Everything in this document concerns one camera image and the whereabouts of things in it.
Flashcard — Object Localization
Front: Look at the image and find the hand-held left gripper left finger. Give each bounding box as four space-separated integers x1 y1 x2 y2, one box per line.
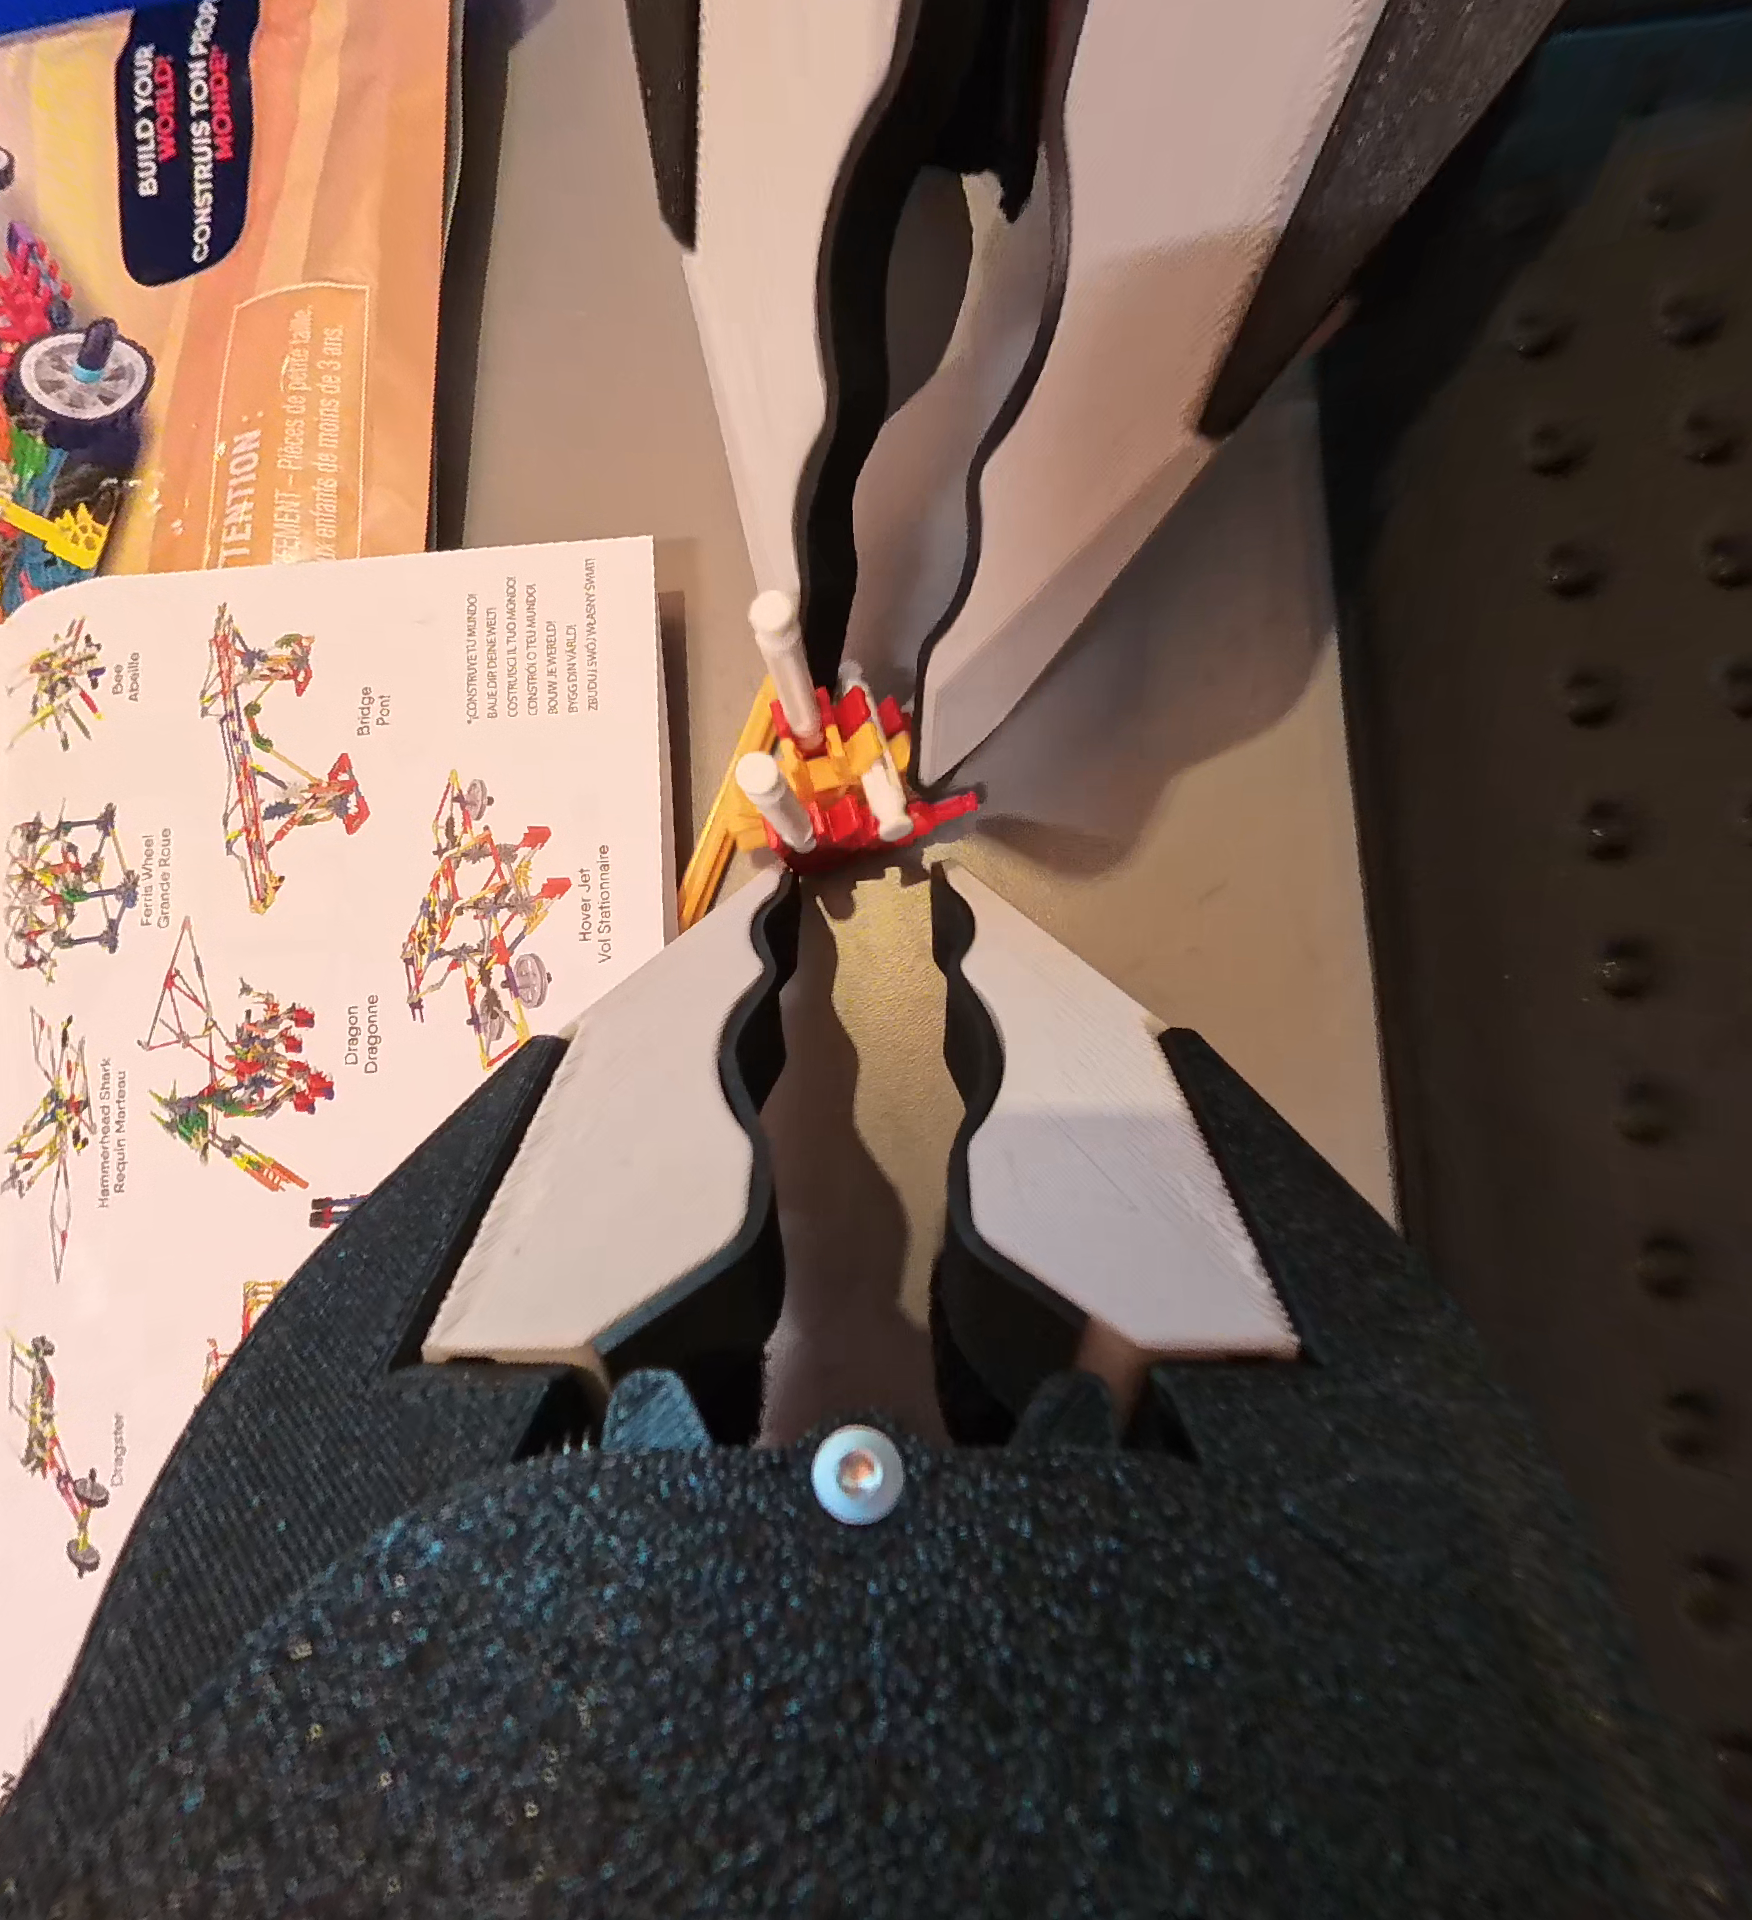
423 867 802 1368

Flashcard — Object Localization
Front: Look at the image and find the black dotted mat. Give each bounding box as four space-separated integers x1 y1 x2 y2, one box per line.
1323 0 1752 1920

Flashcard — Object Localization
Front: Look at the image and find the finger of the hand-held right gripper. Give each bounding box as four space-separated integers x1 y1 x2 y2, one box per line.
912 0 1382 792
682 0 926 680

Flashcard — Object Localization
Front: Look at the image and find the white printed instruction booklet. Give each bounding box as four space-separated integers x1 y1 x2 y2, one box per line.
0 534 678 1877

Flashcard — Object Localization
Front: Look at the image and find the yellow toy rod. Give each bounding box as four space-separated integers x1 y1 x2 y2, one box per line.
676 701 784 935

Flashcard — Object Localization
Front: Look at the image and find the white toy rod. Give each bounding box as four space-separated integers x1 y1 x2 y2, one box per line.
747 589 823 747
835 658 914 841
733 752 806 846

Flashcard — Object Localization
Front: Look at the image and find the orange printed toy box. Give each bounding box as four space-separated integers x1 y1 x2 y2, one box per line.
0 0 462 622

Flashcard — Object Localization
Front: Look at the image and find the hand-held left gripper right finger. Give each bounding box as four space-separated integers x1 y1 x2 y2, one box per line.
933 862 1301 1361

